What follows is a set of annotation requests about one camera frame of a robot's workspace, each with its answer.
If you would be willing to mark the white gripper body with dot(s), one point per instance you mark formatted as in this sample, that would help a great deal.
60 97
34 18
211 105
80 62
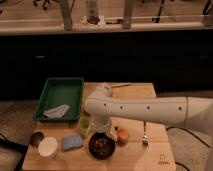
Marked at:
100 125

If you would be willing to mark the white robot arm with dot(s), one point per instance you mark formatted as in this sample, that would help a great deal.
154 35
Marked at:
190 112

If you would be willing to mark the dark purple bowl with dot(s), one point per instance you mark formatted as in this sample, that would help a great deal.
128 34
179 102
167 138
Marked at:
100 146

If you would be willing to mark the green cup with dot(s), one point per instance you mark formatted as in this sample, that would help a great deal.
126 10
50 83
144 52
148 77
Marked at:
84 123

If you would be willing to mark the orange fruit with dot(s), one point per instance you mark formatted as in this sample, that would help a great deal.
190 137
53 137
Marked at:
122 136

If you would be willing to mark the blue sponge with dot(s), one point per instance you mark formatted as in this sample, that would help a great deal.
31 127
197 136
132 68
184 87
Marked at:
71 142

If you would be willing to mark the crumpled white cloth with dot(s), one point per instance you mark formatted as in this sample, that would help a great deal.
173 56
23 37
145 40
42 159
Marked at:
57 112

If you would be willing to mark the green plastic tray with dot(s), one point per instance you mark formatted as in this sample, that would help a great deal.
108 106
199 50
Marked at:
59 91

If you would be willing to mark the silver fork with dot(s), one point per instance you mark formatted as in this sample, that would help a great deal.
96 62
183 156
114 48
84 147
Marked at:
145 138

